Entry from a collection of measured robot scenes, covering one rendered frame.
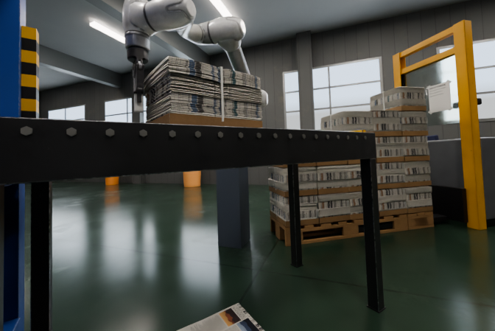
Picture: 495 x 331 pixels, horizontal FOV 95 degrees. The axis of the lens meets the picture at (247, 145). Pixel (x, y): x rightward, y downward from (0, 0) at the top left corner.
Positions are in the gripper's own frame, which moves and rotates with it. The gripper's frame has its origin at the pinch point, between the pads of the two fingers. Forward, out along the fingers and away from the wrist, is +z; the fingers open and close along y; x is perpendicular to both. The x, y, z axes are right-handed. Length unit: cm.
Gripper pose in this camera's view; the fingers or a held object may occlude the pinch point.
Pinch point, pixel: (138, 102)
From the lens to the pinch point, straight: 98.2
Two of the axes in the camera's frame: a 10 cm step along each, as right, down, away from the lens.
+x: -8.4, 0.1, -5.4
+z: 0.3, 10.0, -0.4
